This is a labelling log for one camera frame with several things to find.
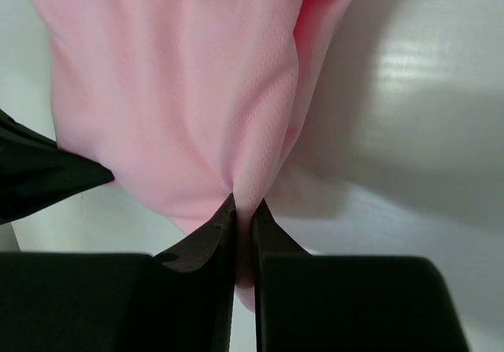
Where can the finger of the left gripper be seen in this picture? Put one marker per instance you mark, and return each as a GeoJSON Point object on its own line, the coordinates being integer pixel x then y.
{"type": "Point", "coordinates": [36, 174]}

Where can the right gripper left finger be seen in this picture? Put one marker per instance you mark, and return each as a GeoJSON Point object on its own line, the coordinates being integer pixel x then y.
{"type": "Point", "coordinates": [178, 300]}

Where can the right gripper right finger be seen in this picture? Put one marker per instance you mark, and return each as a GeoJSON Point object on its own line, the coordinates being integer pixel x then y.
{"type": "Point", "coordinates": [307, 302]}

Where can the pink t-shirt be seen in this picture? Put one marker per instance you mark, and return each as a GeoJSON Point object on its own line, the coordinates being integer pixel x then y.
{"type": "Point", "coordinates": [188, 102]}

